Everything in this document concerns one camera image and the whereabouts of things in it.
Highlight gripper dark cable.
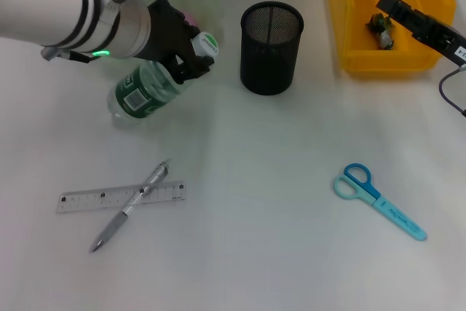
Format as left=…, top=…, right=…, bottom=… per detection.
left=438, top=64, right=466, bottom=118
left=40, top=47, right=92, bottom=63

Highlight left gripper dark cable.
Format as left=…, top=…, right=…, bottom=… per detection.
left=40, top=47, right=92, bottom=63

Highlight black mesh pen holder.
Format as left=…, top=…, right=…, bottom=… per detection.
left=239, top=1, right=305, bottom=96

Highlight blue scissors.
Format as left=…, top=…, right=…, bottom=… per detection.
left=333, top=162, right=427, bottom=242

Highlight silver ballpoint pen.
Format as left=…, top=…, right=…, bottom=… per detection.
left=90, top=157, right=174, bottom=253

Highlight clear plastic ruler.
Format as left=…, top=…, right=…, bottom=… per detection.
left=56, top=179, right=187, bottom=214

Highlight clear water bottle green label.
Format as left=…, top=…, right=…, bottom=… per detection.
left=107, top=31, right=221, bottom=127

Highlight pink toy peach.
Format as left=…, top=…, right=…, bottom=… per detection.
left=183, top=12, right=200, bottom=30

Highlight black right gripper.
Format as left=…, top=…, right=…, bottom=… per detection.
left=376, top=0, right=466, bottom=64

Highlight yellow plastic bin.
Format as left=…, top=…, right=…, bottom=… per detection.
left=326, top=0, right=458, bottom=79

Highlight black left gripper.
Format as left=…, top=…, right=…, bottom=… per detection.
left=134, top=0, right=215, bottom=82

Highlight green translucent plastic bowl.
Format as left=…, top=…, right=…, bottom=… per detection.
left=98, top=0, right=225, bottom=84

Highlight right gripper dark cable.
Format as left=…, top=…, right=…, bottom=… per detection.
left=438, top=64, right=466, bottom=118

